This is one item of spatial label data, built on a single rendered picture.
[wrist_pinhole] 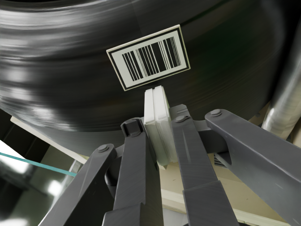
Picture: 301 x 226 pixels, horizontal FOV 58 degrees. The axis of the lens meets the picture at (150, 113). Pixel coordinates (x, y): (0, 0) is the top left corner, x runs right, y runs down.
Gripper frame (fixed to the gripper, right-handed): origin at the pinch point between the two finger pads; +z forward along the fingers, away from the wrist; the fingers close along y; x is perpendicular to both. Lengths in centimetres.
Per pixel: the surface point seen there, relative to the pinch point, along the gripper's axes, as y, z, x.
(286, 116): 15.1, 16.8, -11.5
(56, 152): -513, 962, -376
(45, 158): -558, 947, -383
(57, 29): -6.6, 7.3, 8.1
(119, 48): -1.6, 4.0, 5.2
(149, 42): 0.8, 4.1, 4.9
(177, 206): -7, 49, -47
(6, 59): -12.4, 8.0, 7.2
